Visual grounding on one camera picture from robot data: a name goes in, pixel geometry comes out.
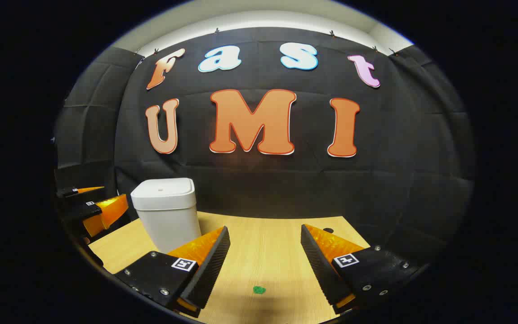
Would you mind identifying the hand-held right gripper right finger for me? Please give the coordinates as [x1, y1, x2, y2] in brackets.
[300, 224, 422, 315]

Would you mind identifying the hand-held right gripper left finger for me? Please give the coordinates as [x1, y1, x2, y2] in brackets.
[114, 226, 232, 318]

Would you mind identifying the white desktop garbage bin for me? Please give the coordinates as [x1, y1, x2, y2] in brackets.
[130, 178, 202, 254]

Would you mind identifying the wooden desktop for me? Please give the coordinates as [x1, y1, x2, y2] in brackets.
[87, 211, 371, 324]

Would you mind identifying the black backdrop cloth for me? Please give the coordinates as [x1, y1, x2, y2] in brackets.
[52, 26, 475, 270]

